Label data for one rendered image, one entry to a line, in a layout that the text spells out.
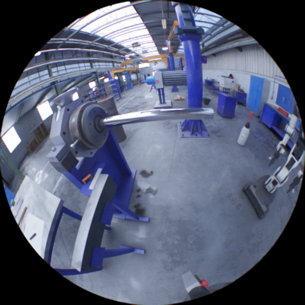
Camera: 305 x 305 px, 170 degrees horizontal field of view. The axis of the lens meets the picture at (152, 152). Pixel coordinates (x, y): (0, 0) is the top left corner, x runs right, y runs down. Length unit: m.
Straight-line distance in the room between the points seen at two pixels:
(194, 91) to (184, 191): 1.76
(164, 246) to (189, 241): 0.29
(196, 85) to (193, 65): 0.39
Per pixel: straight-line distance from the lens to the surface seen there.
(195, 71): 2.10
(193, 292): 0.32
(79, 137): 0.71
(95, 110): 0.79
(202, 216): 1.40
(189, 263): 1.39
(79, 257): 0.65
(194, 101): 2.17
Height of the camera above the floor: 1.32
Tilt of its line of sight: 42 degrees down
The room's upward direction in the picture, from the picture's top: 12 degrees counter-clockwise
